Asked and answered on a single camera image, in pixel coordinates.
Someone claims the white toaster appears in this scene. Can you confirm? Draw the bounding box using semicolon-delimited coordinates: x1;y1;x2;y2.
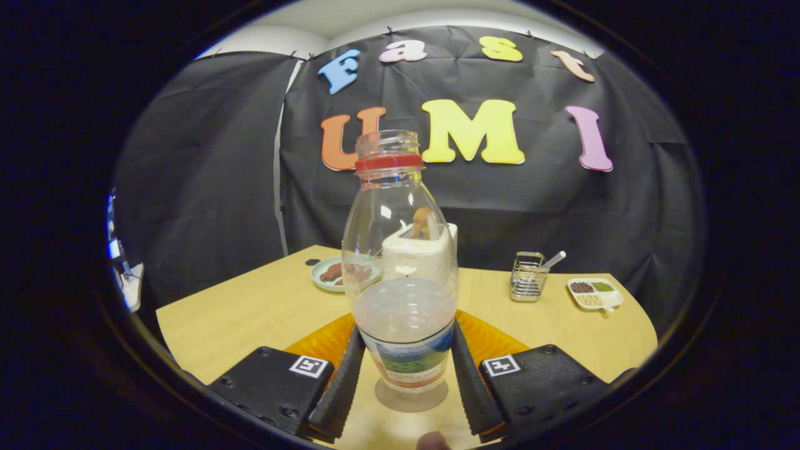
380;222;459;283

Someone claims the wire mesh holder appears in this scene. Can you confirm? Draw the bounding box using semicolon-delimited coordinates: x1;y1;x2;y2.
510;251;549;304

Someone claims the clear plastic juice bottle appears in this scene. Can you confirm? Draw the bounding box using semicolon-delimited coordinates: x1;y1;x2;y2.
342;130;459;395

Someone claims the brown bread slice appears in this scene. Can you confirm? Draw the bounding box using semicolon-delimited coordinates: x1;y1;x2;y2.
411;207;434;241

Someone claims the white divided bean dish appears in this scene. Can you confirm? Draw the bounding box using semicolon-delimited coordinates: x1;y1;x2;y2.
567;277;624;313

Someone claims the pale green plate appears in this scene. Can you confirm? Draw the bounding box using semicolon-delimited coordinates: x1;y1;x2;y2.
311;255;383;294

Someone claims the wooden table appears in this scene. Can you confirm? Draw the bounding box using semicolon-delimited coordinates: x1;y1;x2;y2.
155;245;658;448

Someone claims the white equipment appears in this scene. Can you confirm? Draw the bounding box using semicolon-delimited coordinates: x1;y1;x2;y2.
106;187;145;313

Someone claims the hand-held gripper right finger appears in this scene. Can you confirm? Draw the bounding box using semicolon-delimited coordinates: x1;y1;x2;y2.
451;311;610;438

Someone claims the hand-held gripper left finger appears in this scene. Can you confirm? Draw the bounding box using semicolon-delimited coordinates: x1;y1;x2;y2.
209;312;367;441

